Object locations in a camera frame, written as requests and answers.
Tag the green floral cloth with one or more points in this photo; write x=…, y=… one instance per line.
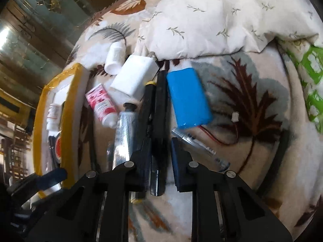
x=313, y=80

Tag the white box with yellow edges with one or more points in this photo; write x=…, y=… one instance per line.
x=69, y=111

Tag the clear plastic syringe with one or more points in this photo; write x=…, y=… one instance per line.
x=201, y=148

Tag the small white red-label bottle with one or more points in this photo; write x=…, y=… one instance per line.
x=53, y=114

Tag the silver tube with black cap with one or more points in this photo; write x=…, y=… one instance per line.
x=125, y=133

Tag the white pill bottle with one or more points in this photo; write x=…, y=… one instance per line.
x=114, y=58

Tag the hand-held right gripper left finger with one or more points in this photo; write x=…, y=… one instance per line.
x=145, y=161

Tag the white charger adapter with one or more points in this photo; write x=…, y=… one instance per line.
x=135, y=78

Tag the red tape roll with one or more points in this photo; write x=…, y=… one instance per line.
x=58, y=147

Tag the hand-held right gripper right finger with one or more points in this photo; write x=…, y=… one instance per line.
x=178, y=163

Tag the pink floral tube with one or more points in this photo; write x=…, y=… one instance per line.
x=102, y=105

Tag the black marker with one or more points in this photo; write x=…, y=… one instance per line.
x=160, y=121

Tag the beige floral blanket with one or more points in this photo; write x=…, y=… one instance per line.
x=252, y=93

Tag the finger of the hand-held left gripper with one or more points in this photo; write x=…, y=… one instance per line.
x=51, y=177

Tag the wooden wardrobe with glass doors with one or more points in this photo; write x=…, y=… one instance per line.
x=37, y=30

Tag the white leaf-print duvet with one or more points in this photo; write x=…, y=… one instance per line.
x=227, y=17

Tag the black pen with yellow ends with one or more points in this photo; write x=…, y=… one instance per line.
x=147, y=105

